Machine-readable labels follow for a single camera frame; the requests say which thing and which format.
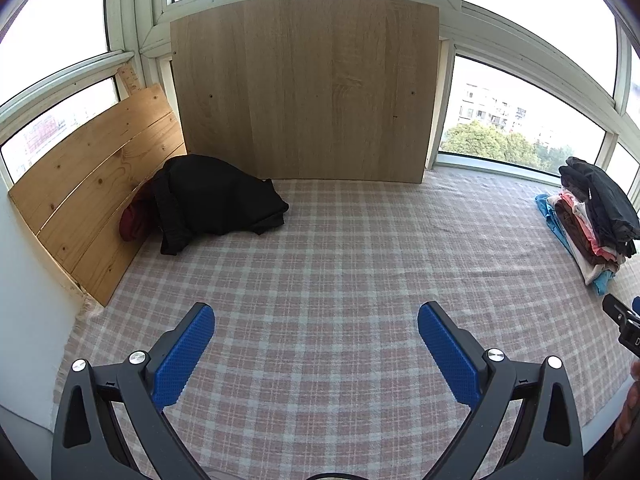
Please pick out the stack of folded clothes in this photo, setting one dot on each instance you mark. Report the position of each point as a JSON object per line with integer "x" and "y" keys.
{"x": 595, "y": 220}

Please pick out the white window frame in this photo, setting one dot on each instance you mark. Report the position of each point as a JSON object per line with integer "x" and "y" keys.
{"x": 125, "y": 10}

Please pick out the green trees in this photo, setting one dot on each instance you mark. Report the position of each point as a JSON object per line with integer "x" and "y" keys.
{"x": 480, "y": 140}

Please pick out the pine plank panel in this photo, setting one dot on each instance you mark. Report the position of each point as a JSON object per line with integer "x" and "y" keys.
{"x": 90, "y": 195}

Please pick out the large light wooden board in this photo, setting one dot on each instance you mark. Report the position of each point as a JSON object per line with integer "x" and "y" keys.
{"x": 300, "y": 90}

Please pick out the black yellow-striped sport pants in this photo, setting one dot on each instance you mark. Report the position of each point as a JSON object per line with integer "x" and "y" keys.
{"x": 215, "y": 195}

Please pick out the person's right hand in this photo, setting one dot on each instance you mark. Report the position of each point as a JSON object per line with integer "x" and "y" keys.
{"x": 631, "y": 410}

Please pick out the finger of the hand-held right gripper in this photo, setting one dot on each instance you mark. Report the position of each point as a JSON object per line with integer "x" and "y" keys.
{"x": 617, "y": 310}

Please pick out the dark red garment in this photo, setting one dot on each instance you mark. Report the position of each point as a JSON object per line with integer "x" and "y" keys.
{"x": 135, "y": 220}

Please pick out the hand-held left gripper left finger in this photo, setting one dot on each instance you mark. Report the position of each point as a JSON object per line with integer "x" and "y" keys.
{"x": 185, "y": 355}

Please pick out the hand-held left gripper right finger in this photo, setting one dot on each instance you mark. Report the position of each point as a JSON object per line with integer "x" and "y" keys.
{"x": 447, "y": 355}

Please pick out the wooden ruler strip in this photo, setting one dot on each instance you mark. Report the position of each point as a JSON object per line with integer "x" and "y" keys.
{"x": 129, "y": 80}

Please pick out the apartment buildings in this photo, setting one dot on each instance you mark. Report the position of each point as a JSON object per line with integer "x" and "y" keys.
{"x": 480, "y": 105}

